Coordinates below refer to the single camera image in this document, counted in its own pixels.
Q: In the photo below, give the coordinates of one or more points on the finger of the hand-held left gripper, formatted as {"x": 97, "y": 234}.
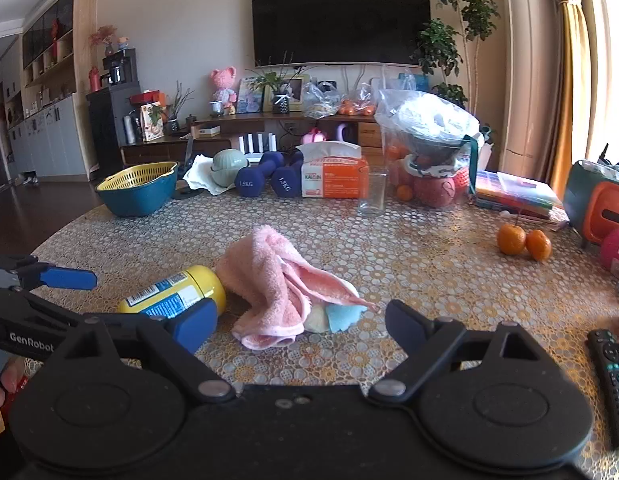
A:
{"x": 66, "y": 278}
{"x": 34, "y": 306}

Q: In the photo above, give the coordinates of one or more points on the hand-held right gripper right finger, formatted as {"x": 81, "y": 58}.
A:
{"x": 404, "y": 322}

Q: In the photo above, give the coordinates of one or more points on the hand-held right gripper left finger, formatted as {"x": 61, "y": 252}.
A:
{"x": 194, "y": 325}

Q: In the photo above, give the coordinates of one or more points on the pink fluffy towel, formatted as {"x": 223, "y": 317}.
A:
{"x": 269, "y": 280}

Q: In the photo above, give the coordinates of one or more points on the person's left hand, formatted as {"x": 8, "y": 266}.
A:
{"x": 10, "y": 379}

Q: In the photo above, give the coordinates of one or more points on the patterned lace tablecloth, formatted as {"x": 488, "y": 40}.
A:
{"x": 439, "y": 280}

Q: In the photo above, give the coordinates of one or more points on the light blue cloth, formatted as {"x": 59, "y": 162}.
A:
{"x": 342, "y": 316}

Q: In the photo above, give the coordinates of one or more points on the blue basin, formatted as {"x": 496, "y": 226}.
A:
{"x": 134, "y": 199}

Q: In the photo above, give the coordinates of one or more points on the yellow colander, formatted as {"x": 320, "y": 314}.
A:
{"x": 134, "y": 176}

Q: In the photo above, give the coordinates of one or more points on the clear drinking glass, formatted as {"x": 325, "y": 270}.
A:
{"x": 373, "y": 192}

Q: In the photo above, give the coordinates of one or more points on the tangerine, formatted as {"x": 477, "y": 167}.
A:
{"x": 539, "y": 246}
{"x": 512, "y": 239}

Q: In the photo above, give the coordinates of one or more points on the red mesh bag of fruit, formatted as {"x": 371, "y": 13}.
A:
{"x": 434, "y": 187}

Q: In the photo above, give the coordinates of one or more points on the white low cabinet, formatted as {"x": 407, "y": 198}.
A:
{"x": 49, "y": 140}

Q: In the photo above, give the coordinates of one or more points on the white cloth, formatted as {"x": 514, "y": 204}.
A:
{"x": 199, "y": 175}

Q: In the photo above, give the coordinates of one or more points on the blue dumbbell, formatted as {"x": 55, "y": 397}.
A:
{"x": 288, "y": 180}
{"x": 254, "y": 177}

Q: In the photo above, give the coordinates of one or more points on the black drinks machine cabinet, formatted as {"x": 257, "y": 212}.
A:
{"x": 109, "y": 125}

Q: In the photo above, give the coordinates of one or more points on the orange and white tissue pack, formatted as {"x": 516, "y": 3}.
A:
{"x": 334, "y": 177}

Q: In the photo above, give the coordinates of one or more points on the pale green round helmet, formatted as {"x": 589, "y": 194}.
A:
{"x": 230, "y": 167}

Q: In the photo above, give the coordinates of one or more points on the stack of colourful books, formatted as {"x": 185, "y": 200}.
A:
{"x": 519, "y": 195}

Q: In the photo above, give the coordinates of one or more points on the printed snack bag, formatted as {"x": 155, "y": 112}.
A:
{"x": 153, "y": 122}

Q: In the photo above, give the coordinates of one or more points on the white router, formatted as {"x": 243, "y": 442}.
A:
{"x": 257, "y": 142}

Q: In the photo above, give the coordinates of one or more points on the white flat box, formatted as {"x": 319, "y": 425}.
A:
{"x": 205, "y": 131}

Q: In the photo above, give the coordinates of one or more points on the red box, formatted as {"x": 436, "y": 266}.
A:
{"x": 147, "y": 98}

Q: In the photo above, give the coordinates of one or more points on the red thermos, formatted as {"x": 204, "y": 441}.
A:
{"x": 93, "y": 79}

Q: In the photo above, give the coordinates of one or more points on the vase with twigs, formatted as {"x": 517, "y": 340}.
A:
{"x": 178, "y": 110}

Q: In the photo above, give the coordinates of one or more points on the wooden television cabinet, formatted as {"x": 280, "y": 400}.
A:
{"x": 239, "y": 127}

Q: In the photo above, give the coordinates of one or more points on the large plastic bag with bowl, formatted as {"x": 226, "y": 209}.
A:
{"x": 424, "y": 120}

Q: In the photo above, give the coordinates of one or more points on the black remote control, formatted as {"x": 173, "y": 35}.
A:
{"x": 612, "y": 380}

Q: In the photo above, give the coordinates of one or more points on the metal cup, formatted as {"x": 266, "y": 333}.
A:
{"x": 217, "y": 109}

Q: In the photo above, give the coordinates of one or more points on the plastic bag of oranges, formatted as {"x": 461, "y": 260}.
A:
{"x": 358, "y": 104}

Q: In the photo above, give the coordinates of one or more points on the pink round container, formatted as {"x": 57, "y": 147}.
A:
{"x": 617, "y": 250}

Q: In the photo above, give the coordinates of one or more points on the green and orange tissue box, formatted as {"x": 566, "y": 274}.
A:
{"x": 602, "y": 205}

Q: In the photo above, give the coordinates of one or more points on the clear plastic bag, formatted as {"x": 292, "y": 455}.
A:
{"x": 322, "y": 100}

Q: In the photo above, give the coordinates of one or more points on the vase of pink flowers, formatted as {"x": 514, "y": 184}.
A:
{"x": 105, "y": 40}

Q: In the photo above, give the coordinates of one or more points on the small potted plant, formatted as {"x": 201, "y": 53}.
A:
{"x": 279, "y": 95}

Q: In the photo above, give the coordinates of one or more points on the yellow curtain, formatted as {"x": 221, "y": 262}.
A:
{"x": 572, "y": 85}

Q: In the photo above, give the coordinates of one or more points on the white standing air conditioner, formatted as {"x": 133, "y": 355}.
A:
{"x": 529, "y": 60}

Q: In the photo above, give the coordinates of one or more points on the tall potted tree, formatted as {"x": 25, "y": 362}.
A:
{"x": 459, "y": 20}

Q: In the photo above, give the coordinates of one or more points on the black television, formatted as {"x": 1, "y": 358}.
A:
{"x": 339, "y": 17}

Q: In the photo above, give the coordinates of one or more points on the small photo frame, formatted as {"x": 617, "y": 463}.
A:
{"x": 249, "y": 96}

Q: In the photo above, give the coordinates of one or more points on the wooden wall shelf unit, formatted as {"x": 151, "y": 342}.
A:
{"x": 46, "y": 35}

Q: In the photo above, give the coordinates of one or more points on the cream picture frame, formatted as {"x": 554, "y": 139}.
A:
{"x": 295, "y": 91}

